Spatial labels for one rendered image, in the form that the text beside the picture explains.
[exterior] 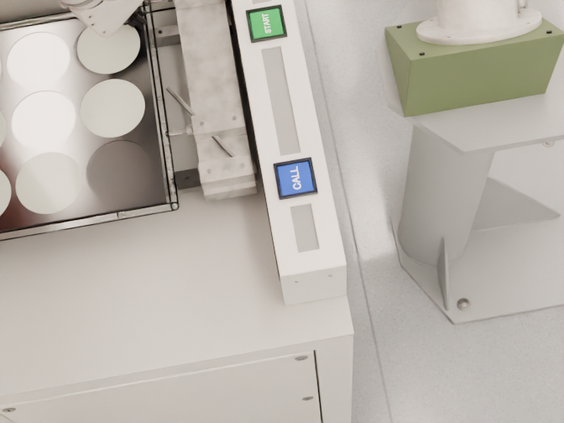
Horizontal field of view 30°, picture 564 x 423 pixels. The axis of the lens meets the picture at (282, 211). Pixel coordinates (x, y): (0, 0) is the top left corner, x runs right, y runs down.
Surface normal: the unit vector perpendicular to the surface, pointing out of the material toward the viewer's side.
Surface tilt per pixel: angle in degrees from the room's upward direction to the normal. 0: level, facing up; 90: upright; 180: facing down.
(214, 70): 0
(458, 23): 56
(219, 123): 0
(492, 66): 90
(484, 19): 44
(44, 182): 0
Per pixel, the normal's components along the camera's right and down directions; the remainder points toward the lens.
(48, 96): -0.06, -0.37
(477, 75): 0.16, 0.91
